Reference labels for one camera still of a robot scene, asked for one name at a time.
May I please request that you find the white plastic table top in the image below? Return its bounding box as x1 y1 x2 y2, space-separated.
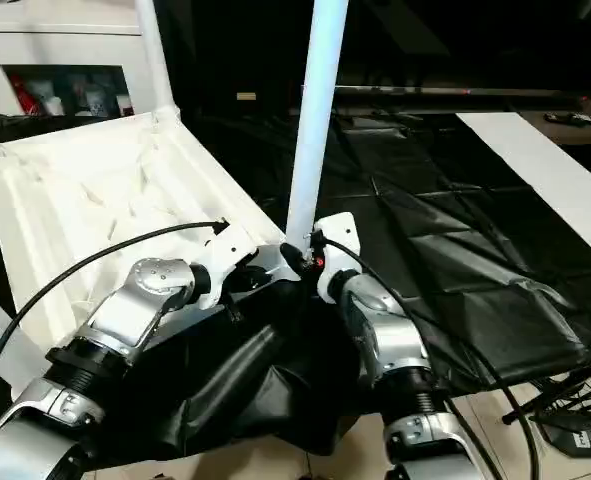
0 105 312 353

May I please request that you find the black mat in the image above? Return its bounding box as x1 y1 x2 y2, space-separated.
0 108 591 463

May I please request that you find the white board corner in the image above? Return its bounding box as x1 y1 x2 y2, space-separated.
455 110 591 273

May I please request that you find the white cabinet with glass doors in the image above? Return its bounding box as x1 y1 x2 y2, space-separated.
0 0 168 119

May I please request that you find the black tripod stand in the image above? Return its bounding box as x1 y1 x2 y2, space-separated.
503 368 591 461

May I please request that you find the black remote control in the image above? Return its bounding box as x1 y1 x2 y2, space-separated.
543 112 591 133

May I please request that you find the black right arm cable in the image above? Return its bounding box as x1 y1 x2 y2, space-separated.
315 232 542 480

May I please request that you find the grey metal rail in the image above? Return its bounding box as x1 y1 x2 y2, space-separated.
333 84 588 103

